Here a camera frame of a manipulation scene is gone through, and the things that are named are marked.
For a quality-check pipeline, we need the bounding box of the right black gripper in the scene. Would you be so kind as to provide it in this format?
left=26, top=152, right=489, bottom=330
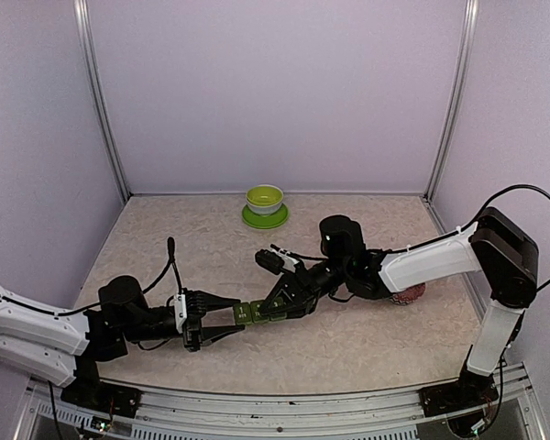
left=258, top=258, right=350, bottom=322

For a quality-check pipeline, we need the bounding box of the green saucer plate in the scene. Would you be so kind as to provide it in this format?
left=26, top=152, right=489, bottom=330
left=242, top=204, right=289, bottom=229

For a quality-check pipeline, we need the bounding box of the right aluminium frame post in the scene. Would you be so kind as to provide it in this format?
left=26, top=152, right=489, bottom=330
left=423, top=0, right=479, bottom=204

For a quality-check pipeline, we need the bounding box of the green weekly pill organizer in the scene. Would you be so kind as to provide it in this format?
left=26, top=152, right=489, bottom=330
left=232, top=300, right=287, bottom=326

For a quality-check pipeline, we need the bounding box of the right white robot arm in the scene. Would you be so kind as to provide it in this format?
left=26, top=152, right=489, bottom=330
left=255, top=184, right=550, bottom=407

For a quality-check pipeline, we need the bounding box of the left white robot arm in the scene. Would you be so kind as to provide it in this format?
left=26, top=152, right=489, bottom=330
left=0, top=275, right=245, bottom=408

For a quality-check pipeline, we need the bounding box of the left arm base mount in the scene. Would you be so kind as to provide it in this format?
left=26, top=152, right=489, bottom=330
left=60, top=379, right=142, bottom=419

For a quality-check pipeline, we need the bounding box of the front aluminium rail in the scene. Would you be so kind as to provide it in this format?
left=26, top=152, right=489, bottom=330
left=13, top=364, right=550, bottom=439

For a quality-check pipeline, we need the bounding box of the red patterned oval tin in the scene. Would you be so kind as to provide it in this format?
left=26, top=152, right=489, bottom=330
left=390, top=283, right=426, bottom=306

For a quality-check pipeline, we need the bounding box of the aluminium frame post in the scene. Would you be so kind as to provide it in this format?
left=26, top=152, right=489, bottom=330
left=73, top=0, right=132, bottom=204
left=423, top=0, right=479, bottom=204

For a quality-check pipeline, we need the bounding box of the left aluminium frame post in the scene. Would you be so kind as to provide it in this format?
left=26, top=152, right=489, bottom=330
left=73, top=0, right=132, bottom=204

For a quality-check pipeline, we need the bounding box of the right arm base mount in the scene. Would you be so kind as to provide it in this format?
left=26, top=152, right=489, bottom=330
left=419, top=381, right=499, bottom=417

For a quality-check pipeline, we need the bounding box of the green and white bowl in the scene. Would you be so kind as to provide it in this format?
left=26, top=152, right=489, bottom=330
left=246, top=184, right=284, bottom=215

